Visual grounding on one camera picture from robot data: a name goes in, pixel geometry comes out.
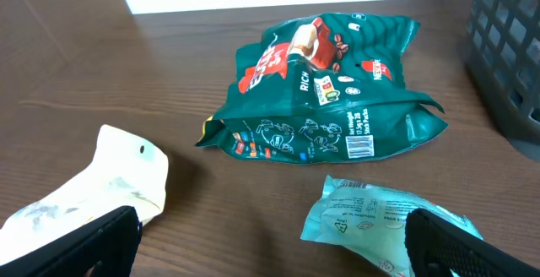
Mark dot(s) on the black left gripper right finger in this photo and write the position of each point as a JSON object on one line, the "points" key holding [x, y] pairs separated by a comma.
{"points": [[437, 248]]}

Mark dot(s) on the grey plastic basket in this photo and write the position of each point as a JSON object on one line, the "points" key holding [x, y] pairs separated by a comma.
{"points": [[502, 56]]}

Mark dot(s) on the light teal snack packet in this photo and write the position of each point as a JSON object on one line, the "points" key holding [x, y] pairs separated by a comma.
{"points": [[370, 220]]}

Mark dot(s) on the cream paper pouch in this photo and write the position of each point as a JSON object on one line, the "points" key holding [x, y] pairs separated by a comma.
{"points": [[126, 170]]}

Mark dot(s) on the green Nescafe coffee bag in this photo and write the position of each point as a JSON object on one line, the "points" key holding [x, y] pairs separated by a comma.
{"points": [[328, 88]]}

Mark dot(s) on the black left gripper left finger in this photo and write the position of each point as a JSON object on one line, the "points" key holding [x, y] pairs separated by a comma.
{"points": [[105, 247]]}

